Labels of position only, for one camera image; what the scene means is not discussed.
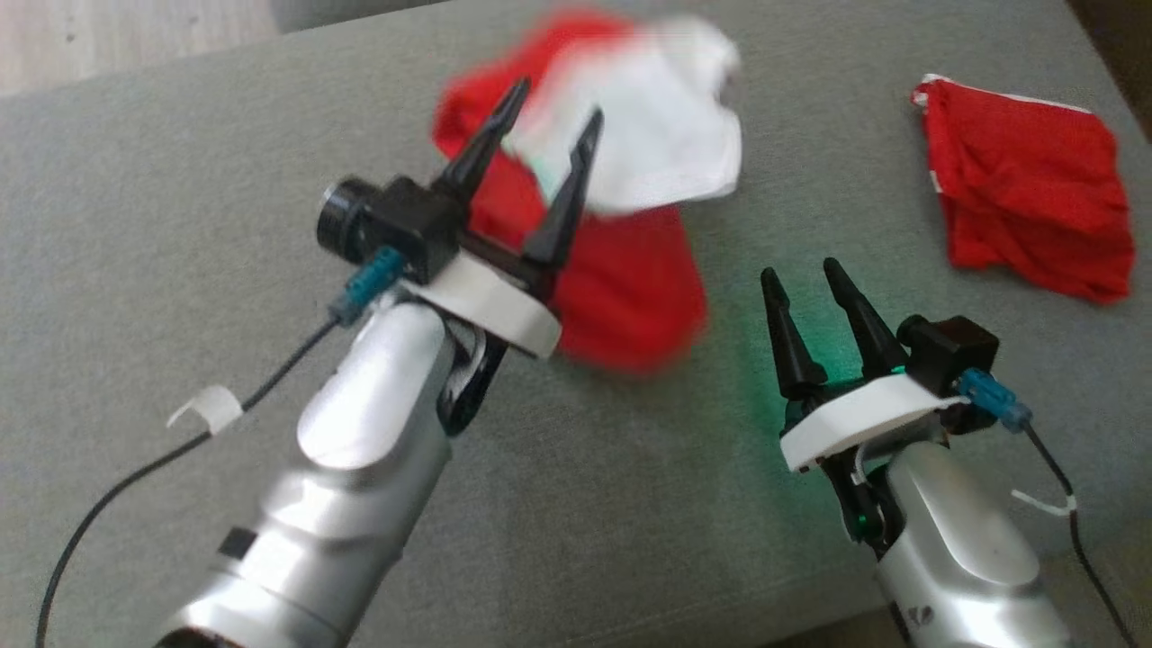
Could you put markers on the red and white shirt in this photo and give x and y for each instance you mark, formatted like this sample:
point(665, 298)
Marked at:
point(630, 288)

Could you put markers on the grey sofa seat cushion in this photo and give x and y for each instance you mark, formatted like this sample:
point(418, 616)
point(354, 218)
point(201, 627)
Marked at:
point(180, 180)

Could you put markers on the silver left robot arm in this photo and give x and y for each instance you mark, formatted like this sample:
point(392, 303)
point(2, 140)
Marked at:
point(351, 468)

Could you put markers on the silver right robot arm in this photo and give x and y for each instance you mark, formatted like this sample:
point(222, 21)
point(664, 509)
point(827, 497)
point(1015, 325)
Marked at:
point(963, 549)

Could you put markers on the white tape tag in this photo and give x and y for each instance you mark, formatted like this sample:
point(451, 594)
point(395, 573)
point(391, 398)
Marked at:
point(216, 405)

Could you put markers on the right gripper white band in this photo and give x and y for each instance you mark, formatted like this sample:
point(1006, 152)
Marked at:
point(864, 414)

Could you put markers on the red shorts with white stripe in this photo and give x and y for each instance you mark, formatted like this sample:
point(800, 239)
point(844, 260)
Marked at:
point(1026, 189)

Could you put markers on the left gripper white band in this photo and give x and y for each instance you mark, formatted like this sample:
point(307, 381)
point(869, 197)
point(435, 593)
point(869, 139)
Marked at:
point(495, 301)

